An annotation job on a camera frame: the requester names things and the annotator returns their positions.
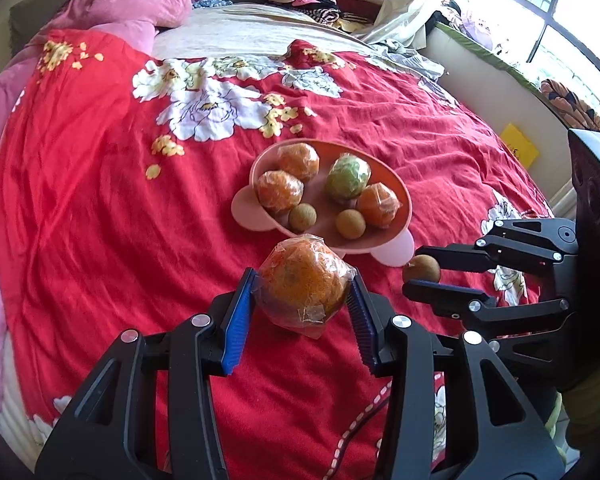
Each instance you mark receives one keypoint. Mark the small plastic-wrapped orange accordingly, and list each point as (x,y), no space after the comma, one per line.
(377,205)

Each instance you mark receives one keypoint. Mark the small plastic-wrapped green citrus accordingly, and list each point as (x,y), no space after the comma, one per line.
(349,177)

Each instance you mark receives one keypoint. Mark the yellow paper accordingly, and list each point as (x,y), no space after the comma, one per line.
(519,144)

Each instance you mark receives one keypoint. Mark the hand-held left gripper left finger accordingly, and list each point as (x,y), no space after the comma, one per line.
(237,325)

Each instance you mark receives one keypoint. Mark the red floral blanket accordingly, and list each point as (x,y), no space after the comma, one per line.
(105,210)

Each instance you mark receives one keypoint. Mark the purple clothing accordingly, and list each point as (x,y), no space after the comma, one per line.
(472,27)

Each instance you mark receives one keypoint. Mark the green-edged bench mat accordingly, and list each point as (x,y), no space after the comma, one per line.
(485,55)

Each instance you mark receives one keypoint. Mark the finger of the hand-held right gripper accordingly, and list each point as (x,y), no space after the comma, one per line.
(460,256)
(440,297)

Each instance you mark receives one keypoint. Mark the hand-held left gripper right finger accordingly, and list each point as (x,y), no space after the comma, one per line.
(360,325)

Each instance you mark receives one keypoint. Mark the brown longan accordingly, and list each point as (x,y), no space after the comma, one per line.
(302,217)
(351,223)
(421,267)

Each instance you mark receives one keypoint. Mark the pink pillow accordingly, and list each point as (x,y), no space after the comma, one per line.
(125,2)

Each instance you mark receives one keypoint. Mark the orange patterned cushion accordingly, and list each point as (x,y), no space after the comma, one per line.
(572,105)

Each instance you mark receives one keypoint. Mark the large plastic-wrapped orange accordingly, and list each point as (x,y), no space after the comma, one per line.
(300,282)

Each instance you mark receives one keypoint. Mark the window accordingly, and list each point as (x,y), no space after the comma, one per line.
(555,5)

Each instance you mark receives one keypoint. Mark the beige bed sheet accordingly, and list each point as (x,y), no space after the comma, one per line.
(240,25)

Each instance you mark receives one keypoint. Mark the white window bench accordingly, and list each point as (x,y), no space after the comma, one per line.
(480,95)

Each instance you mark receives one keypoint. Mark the pink plate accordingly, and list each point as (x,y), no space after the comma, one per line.
(392,252)

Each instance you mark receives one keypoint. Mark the white curtain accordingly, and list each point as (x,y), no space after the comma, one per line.
(415,5)

